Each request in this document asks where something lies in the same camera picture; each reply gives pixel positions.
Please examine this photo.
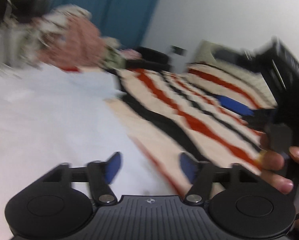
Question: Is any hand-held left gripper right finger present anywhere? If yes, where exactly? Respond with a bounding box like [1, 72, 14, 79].
[179, 151, 262, 205]

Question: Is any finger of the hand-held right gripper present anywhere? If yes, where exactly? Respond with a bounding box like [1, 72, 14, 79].
[213, 94, 278, 133]

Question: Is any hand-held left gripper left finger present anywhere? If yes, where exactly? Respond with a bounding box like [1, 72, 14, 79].
[43, 151, 123, 205]

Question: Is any white printed t-shirt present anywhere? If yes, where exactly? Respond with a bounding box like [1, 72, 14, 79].
[0, 64, 182, 240]

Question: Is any person's right hand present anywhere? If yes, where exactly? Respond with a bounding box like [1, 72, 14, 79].
[260, 133, 299, 195]

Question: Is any red black striped blanket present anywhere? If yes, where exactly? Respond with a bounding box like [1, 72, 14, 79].
[60, 61, 280, 200]

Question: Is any black sofa chair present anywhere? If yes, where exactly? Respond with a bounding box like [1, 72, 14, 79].
[126, 45, 171, 72]

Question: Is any pale green cloth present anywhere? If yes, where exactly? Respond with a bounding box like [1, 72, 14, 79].
[103, 37, 127, 69]

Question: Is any small pink cloth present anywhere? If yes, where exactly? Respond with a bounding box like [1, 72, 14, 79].
[122, 49, 142, 58]

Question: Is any blue curtain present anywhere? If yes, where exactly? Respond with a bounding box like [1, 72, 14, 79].
[51, 0, 166, 48]

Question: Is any pale green patterned blanket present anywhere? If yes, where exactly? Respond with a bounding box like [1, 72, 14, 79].
[17, 26, 49, 63]

